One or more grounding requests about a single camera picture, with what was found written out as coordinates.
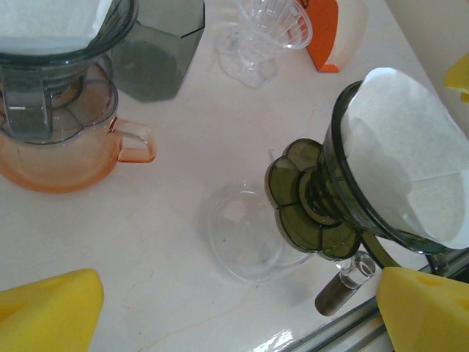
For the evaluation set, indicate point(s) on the orange translucent server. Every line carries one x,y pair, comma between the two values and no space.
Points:
55,168

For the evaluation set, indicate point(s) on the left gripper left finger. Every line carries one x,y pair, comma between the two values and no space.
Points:
44,319

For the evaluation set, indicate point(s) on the white paper coffee filter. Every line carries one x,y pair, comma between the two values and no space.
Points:
44,22
403,146

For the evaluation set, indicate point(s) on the clear plastic coffee dripper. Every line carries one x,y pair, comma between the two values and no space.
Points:
256,36

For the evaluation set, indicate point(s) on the grey faceted server cup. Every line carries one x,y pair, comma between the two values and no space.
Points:
157,55

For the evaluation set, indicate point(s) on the grey translucent coffee dripper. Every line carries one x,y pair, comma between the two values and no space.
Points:
25,110

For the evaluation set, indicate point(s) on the dark green coffee dripper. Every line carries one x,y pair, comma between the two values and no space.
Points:
304,209

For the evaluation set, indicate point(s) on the orange-white filter box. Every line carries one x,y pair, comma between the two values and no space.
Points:
322,36

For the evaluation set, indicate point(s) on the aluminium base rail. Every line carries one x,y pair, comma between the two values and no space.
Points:
351,326

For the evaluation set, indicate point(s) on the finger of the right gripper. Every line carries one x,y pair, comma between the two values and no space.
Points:
459,75

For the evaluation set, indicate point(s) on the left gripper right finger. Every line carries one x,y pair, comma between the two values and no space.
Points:
428,319

